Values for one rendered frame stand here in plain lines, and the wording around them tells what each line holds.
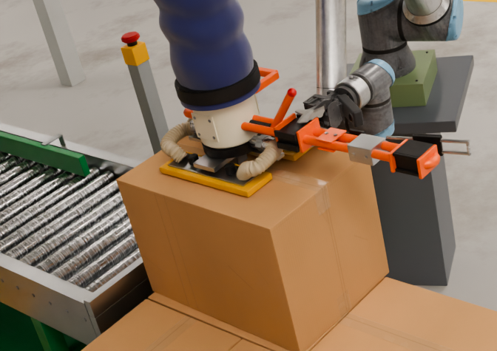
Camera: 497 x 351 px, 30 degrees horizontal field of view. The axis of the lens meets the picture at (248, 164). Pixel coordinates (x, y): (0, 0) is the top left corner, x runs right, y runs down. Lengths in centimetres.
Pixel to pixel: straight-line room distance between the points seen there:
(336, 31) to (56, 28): 361
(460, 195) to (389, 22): 118
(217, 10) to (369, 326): 92
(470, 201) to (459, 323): 153
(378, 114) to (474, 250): 125
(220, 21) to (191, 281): 77
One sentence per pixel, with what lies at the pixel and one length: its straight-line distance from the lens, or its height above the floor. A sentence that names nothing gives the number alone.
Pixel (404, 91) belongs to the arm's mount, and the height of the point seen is 81.
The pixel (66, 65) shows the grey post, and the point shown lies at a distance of 609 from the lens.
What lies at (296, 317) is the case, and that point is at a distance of 240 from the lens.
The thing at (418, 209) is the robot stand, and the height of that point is 34.
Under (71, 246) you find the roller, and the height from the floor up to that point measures 55.
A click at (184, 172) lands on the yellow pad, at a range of 253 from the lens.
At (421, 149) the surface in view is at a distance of 212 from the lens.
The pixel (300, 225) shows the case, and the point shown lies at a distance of 232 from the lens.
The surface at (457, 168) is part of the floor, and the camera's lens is 421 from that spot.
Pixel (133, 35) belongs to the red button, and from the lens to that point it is 345.
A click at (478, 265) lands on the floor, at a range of 359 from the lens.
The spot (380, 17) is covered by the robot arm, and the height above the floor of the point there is 105.
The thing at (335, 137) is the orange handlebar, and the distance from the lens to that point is 225.
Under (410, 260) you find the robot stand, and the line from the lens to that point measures 346.
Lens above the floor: 213
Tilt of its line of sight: 28 degrees down
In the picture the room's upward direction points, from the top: 14 degrees counter-clockwise
